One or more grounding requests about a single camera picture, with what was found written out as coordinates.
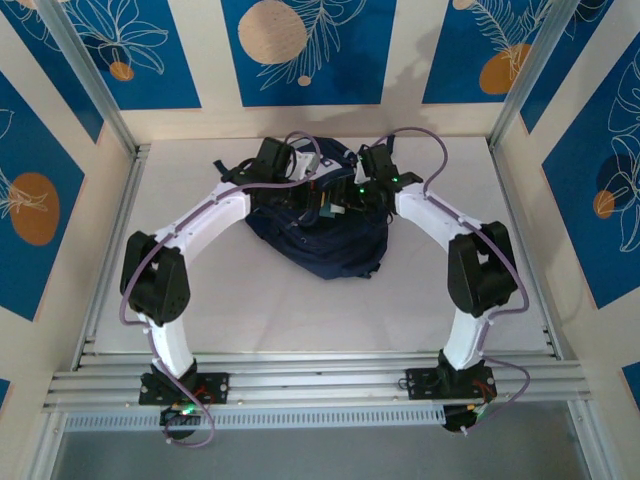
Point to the navy blue backpack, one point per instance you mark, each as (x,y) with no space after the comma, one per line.
(340,250)

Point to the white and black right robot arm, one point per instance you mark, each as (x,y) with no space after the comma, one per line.
(430,215)

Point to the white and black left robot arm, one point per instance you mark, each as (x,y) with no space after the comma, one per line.
(215,212)

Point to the black control board with LED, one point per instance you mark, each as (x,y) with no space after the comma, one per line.
(180,420)
(465,417)

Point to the aluminium side rail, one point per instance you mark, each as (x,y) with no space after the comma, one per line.
(506,190)
(127,200)

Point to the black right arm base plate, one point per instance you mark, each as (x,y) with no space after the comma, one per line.
(425,382)

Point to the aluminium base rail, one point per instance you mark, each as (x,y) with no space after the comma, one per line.
(320,385)

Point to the aluminium frame post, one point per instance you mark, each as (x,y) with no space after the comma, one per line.
(532,75)
(90,75)

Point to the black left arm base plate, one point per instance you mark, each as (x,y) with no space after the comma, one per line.
(215,387)

